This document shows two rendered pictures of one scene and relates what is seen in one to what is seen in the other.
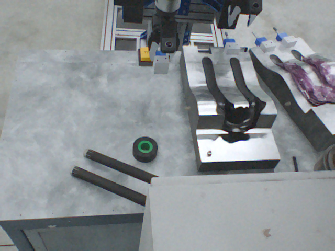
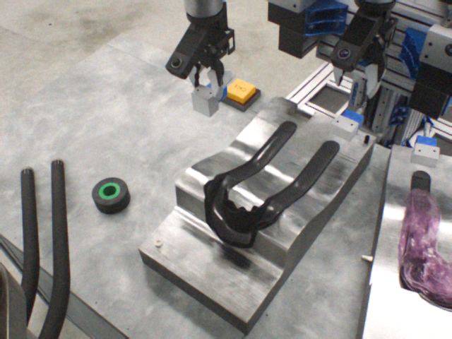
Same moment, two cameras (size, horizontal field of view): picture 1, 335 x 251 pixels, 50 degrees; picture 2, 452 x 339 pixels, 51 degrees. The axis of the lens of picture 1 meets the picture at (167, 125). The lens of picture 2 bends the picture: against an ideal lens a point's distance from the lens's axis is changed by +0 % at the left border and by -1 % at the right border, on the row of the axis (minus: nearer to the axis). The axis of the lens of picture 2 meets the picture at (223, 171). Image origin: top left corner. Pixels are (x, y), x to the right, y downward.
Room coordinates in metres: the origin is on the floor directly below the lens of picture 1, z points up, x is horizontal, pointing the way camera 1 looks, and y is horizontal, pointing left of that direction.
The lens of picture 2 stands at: (0.46, -0.62, 1.65)
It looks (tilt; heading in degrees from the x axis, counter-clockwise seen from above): 50 degrees down; 55
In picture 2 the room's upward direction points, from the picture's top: 5 degrees counter-clockwise
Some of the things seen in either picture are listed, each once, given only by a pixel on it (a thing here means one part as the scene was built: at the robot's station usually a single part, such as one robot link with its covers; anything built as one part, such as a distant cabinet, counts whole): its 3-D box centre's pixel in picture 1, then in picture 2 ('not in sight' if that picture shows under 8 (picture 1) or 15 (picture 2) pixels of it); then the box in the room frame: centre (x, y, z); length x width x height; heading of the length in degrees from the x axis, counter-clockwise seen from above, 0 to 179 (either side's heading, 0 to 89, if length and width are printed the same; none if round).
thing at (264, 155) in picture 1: (226, 98); (264, 191); (0.87, -0.19, 0.87); 0.50 x 0.26 x 0.14; 14
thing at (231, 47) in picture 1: (229, 43); (352, 119); (1.15, -0.18, 0.89); 0.13 x 0.05 x 0.05; 14
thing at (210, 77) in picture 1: (232, 86); (272, 174); (0.89, -0.19, 0.92); 0.35 x 0.16 x 0.09; 14
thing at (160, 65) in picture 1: (159, 55); (217, 89); (0.96, 0.07, 0.93); 0.13 x 0.05 x 0.05; 14
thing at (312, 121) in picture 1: (311, 83); (447, 251); (1.04, -0.51, 0.86); 0.50 x 0.26 x 0.11; 32
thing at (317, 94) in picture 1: (313, 75); (450, 236); (1.04, -0.51, 0.90); 0.26 x 0.18 x 0.08; 32
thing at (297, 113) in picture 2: (203, 53); (301, 118); (1.08, -0.09, 0.87); 0.05 x 0.05 x 0.04; 14
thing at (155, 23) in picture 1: (164, 20); (208, 33); (0.94, 0.07, 1.09); 0.09 x 0.08 x 0.12; 14
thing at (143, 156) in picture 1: (144, 149); (111, 195); (0.63, 0.06, 0.82); 0.08 x 0.08 x 0.04
